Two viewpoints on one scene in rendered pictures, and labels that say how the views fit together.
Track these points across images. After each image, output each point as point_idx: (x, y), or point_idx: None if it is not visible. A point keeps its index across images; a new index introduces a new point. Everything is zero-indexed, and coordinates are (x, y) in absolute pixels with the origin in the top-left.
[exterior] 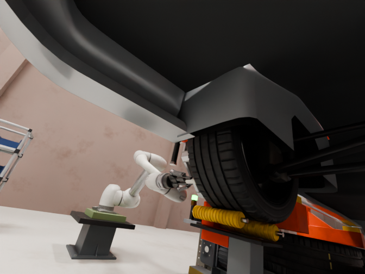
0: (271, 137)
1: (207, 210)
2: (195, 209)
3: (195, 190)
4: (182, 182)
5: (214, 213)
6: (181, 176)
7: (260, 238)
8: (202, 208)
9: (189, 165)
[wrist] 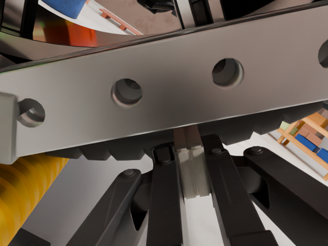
0: (224, 1)
1: (46, 181)
2: (4, 244)
3: (37, 153)
4: (187, 235)
5: (62, 168)
6: (258, 206)
7: None
8: (29, 200)
9: (291, 123)
